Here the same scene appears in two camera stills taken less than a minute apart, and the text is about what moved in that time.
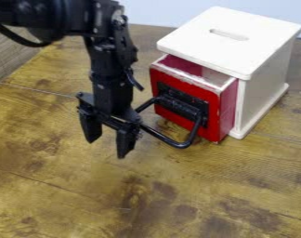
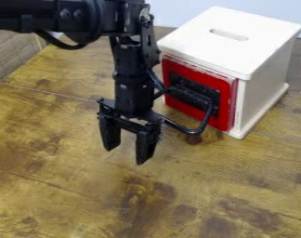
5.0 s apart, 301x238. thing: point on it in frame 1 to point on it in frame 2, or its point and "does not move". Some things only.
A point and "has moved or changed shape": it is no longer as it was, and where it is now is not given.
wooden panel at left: x=10 y=52 does not move
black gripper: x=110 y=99 to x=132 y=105
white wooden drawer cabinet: x=249 y=47 does not move
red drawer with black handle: x=193 y=95 has moved or changed shape
